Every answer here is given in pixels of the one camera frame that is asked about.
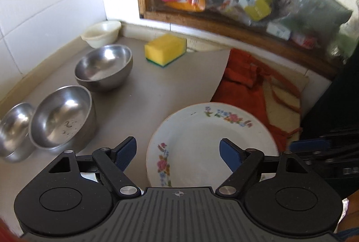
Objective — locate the orange packet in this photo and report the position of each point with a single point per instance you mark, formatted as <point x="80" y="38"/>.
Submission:
<point x="189" y="2"/>

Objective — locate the small stainless steel bowl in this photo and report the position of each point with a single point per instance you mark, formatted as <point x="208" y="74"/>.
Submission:
<point x="14" y="129"/>

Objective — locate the white plastic bowl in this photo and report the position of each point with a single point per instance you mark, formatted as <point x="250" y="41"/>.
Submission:
<point x="102" y="31"/>

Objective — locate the orange cloth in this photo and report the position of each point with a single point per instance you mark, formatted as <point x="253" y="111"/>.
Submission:
<point x="241" y="90"/>

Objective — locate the beige board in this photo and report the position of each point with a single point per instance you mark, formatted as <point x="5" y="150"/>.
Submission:
<point x="283" y="115"/>

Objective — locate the floral white plate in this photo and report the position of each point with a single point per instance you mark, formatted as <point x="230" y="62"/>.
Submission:
<point x="196" y="141"/>

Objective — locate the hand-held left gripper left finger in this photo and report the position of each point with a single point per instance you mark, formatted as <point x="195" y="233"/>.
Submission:
<point x="126" y="151"/>

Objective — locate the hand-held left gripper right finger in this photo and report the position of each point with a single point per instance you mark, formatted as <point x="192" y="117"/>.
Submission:
<point x="228" y="152"/>

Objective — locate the red object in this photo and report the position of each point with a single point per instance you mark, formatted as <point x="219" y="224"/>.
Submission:
<point x="5" y="230"/>

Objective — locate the green plastic bag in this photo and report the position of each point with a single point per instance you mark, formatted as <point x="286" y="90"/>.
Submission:
<point x="308" y="1"/>

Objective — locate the white carton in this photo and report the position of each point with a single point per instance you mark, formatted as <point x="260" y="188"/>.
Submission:
<point x="277" y="31"/>

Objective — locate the red white packet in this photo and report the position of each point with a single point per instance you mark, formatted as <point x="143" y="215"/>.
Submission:
<point x="304" y="40"/>

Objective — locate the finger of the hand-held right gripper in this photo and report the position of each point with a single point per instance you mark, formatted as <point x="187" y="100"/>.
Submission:
<point x="308" y="144"/>

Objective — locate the yellow green sponge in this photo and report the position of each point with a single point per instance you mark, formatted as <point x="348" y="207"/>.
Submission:
<point x="164" y="48"/>

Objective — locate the yellow box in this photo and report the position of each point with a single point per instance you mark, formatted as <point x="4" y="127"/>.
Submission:
<point x="258" y="9"/>

